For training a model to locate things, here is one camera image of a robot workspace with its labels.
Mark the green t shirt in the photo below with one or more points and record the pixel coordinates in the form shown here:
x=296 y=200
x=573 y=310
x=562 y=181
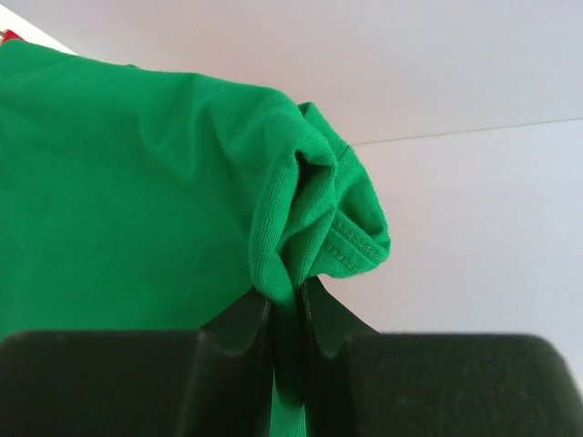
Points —
x=135 y=199

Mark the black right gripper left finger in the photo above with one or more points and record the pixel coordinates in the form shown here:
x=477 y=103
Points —
x=213 y=381

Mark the folded red t shirt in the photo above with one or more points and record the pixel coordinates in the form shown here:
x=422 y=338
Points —
x=8 y=35

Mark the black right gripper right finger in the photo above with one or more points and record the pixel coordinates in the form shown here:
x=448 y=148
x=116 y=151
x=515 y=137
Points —
x=361 y=382

